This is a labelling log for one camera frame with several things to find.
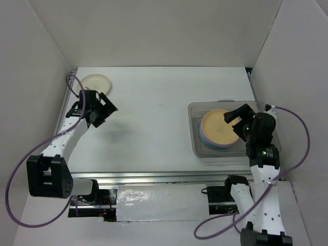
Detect yellow plastic plate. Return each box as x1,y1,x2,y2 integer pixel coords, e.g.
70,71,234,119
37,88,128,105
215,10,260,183
199,109,240,149

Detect purple plastic plate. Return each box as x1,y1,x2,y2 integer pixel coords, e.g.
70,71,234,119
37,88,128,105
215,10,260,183
199,122,235,151

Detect blue plastic plate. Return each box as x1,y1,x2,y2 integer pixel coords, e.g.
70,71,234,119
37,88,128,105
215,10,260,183
199,128,235,152

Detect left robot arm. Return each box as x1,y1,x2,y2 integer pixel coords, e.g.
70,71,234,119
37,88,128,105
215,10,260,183
26,90,118,204

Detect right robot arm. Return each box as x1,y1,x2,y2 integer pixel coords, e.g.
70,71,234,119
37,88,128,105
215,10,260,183
223,104,293,245

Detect clear plastic bin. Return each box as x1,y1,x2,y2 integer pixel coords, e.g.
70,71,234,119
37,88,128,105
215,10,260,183
188,99,282,159

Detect cream plastic plate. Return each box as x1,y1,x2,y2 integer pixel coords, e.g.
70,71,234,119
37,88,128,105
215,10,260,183
81,74,111,96

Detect white foil cover panel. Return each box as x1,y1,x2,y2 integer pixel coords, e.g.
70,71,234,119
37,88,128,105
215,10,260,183
116,184,209,222

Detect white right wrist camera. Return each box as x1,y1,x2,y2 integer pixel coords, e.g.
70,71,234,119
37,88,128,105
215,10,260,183
264,104,277,120

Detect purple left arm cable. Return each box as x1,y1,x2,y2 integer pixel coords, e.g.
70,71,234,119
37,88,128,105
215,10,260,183
5,73,88,228

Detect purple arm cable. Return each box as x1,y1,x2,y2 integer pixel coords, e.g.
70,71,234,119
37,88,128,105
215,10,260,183
193,105,311,239
5,73,88,228

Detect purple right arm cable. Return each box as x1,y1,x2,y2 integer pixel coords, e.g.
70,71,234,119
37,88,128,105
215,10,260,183
193,105,311,239

